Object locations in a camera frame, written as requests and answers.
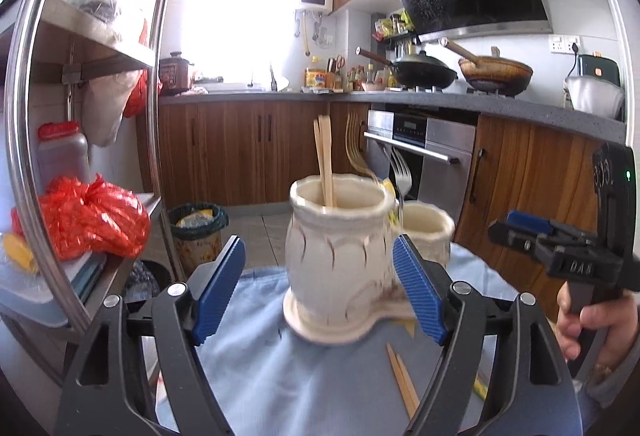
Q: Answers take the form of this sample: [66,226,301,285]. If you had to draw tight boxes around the crumpled red plastic bag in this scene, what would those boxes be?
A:
[12,175,151,261]

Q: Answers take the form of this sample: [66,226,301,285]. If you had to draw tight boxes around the small yellow object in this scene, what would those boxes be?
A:
[2,233,38,274]

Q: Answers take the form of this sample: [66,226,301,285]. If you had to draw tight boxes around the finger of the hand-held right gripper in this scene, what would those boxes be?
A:
[489,221,556,269]
[506,211,596,247]

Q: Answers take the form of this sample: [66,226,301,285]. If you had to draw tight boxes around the brown jug with red cap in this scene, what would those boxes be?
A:
[37,121,91,187]

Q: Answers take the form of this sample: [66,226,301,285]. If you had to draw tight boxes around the steel built-in oven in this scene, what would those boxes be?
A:
[364,110,476,227]

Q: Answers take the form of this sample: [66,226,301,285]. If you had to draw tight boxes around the green countertop appliance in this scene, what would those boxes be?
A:
[565,54,626,121]

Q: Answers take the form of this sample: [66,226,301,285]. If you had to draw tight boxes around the steel shelf rack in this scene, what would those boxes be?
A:
[0,0,183,347]

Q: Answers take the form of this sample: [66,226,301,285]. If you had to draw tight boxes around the grey kitchen countertop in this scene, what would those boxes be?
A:
[160,86,628,144]

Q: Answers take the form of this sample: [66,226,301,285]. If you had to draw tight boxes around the black wok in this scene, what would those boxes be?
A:
[356,46,458,89]

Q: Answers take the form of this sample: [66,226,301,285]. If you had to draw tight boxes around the gold fork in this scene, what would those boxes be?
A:
[345,112,382,183]

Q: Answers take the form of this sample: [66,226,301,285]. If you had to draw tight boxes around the wooden chopstick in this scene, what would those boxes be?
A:
[321,115,335,207]
[385,343,416,419]
[313,117,326,207]
[394,352,421,414]

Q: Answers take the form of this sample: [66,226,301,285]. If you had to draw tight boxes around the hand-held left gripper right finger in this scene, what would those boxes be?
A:
[392,233,583,436]

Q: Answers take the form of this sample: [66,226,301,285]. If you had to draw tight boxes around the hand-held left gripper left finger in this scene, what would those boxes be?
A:
[54,235,247,436]

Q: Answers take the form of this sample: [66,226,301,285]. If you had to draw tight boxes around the hanging white plastic bag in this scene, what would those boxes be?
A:
[82,70,143,147]

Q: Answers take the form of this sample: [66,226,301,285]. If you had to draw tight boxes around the brown rice cooker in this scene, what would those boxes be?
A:
[159,52,195,95]

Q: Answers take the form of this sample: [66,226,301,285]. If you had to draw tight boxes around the wooden lower cabinets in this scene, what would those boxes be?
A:
[137,98,626,267]

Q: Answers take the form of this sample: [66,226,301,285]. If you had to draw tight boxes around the blue cartoon printed cloth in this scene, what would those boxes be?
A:
[155,241,566,436]

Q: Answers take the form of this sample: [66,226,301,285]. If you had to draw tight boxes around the hanging red plastic bag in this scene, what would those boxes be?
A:
[122,70,163,119]

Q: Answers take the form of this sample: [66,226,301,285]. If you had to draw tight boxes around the white wall socket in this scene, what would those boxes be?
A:
[548,36,582,54]

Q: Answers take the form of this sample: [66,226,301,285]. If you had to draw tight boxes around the person's right hand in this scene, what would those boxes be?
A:
[556,285,638,382]

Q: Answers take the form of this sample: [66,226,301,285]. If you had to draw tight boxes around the silver fork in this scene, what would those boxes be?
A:
[390,148,413,213]

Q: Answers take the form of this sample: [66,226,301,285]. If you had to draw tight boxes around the row of seasoning bottles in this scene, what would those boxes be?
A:
[345,63,396,91]

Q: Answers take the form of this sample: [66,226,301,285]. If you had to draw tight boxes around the brown pan with wooden handle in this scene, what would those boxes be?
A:
[440,40,533,94]

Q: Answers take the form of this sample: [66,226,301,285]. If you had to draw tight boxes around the trash bin with black liner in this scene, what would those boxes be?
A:
[167,202,228,277]

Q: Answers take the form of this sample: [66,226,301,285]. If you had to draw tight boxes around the cream floral ceramic utensil holder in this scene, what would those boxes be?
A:
[282,173,456,347]

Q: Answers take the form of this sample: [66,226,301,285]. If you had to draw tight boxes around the clear plastic bag with greens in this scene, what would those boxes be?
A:
[60,0,148,46]

